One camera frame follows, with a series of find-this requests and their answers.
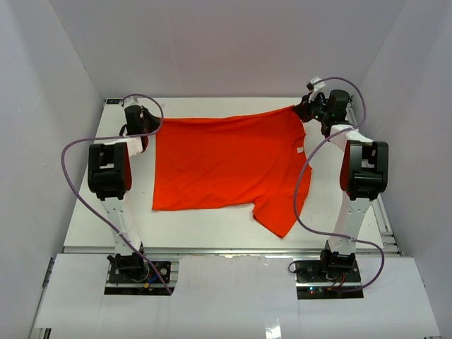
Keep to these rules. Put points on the aluminium front rail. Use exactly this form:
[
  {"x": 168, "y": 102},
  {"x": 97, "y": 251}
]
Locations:
[{"x": 176, "y": 251}]

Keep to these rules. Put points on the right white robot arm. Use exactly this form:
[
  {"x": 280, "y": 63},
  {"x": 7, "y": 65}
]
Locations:
[{"x": 363, "y": 177}]

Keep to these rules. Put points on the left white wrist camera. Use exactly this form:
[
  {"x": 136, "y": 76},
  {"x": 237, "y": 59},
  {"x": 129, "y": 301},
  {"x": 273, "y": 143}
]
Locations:
[{"x": 129, "y": 101}]

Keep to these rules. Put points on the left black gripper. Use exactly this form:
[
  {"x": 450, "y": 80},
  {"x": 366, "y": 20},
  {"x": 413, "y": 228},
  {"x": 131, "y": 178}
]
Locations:
[{"x": 154, "y": 121}]

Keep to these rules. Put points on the left blue table label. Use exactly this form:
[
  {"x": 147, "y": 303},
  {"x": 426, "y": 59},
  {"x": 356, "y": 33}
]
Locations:
[{"x": 114, "y": 101}]

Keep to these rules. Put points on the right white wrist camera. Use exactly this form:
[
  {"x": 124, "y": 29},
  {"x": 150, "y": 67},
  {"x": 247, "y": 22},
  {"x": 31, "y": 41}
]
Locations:
[{"x": 314, "y": 86}]

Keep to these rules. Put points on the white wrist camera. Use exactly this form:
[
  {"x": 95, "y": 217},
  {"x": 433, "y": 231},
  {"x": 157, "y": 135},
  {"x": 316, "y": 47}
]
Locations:
[
  {"x": 129, "y": 101},
  {"x": 314, "y": 86}
]

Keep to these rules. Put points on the orange t-shirt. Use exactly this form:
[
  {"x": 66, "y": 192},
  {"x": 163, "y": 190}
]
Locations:
[{"x": 259, "y": 159}]

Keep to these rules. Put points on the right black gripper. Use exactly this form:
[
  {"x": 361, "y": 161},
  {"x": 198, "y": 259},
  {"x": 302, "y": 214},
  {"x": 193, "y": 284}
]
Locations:
[{"x": 303, "y": 109}]

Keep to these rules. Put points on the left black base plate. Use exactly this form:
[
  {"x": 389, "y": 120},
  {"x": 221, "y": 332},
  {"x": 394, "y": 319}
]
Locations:
[{"x": 132, "y": 276}]

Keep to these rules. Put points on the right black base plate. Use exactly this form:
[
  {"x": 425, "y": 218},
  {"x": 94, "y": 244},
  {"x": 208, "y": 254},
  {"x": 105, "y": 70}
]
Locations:
[{"x": 314, "y": 284}]

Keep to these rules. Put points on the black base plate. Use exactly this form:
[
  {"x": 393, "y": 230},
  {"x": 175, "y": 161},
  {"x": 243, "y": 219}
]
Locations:
[
  {"x": 132, "y": 276},
  {"x": 314, "y": 284}
]

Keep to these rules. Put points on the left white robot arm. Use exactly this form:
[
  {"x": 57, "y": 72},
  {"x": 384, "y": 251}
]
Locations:
[{"x": 110, "y": 179}]

